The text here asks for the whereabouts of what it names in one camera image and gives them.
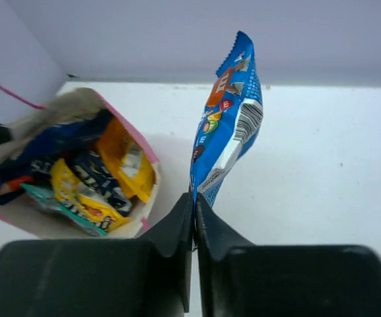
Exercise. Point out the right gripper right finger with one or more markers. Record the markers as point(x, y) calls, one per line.
point(240, 278)

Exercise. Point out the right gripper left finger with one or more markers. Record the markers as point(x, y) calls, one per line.
point(145, 276)

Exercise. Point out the pink beige paper bag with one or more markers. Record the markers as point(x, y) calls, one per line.
point(86, 164)

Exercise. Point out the yellow M&M snack packet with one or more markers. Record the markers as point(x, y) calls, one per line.
point(82, 205)

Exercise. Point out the blue M&M snack packet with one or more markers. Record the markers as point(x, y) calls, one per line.
point(230, 121)

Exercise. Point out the dark blue snack packet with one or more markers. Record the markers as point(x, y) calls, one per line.
point(33, 161)

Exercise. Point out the teal snack packet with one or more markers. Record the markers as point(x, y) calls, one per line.
point(43, 196)

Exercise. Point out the orange yellow snack packet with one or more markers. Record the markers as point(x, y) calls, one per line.
point(127, 156)

